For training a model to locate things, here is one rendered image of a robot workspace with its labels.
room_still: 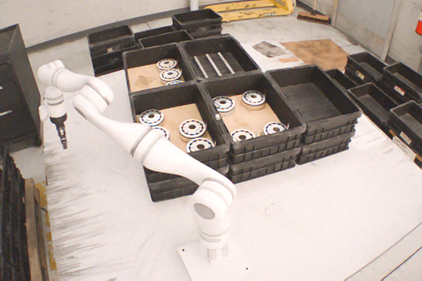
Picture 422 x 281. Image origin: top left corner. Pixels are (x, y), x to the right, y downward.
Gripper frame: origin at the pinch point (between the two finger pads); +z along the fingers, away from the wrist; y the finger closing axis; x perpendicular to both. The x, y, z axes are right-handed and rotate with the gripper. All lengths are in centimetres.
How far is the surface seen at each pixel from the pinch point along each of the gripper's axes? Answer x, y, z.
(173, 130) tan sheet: -43.7, -14.6, -2.6
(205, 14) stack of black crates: -156, 152, 4
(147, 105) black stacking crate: -39.0, 1.1, -6.7
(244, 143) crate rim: -56, -43, -13
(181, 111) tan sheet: -52, -5, -4
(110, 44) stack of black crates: -59, 137, 15
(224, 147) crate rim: -49, -41, -12
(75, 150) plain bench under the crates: -5.0, 10.7, 14.7
